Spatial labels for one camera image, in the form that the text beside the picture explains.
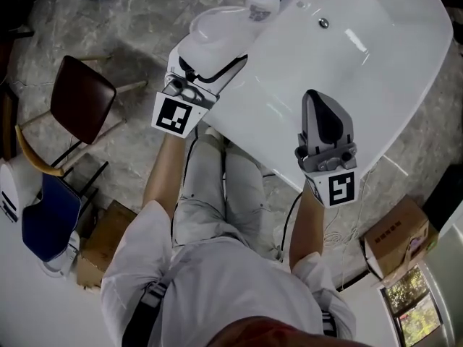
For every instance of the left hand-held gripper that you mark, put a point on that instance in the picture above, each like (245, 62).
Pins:
(173, 116)

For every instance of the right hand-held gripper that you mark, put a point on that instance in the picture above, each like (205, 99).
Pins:
(340, 190)

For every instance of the translucent white plastic jug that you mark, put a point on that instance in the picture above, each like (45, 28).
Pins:
(213, 38)

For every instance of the white sink basin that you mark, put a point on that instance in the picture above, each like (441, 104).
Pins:
(325, 78)

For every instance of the person's left forearm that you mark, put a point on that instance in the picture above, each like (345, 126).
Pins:
(161, 179)

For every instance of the person's right forearm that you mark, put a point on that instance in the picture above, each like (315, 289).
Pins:
(305, 226)

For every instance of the person's white left shoe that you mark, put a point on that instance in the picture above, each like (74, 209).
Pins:
(212, 133)

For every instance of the white bottle with blue cap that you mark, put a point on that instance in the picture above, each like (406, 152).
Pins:
(262, 4)

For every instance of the brown cushioned wooden chair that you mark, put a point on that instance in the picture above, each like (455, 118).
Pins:
(81, 96)

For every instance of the person's light grey trousers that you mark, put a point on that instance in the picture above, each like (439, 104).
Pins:
(206, 193)

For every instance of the small cardboard box with sticker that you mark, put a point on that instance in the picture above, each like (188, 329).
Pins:
(394, 237)

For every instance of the black box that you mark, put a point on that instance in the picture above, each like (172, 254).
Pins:
(448, 197)

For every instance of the person's white shirt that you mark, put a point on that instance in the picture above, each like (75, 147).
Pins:
(224, 284)

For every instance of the large open cardboard box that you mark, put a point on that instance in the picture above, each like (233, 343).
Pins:
(105, 237)

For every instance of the white cabinet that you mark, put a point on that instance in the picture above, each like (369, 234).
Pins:
(448, 284)

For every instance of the person's chin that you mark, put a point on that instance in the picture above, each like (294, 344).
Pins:
(282, 334)

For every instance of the blue chair with black legs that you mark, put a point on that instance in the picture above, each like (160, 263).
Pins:
(50, 226)

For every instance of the white bin with black stripe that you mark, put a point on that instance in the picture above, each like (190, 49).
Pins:
(11, 190)

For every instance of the white toilet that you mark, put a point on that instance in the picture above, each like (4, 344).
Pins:
(63, 259)

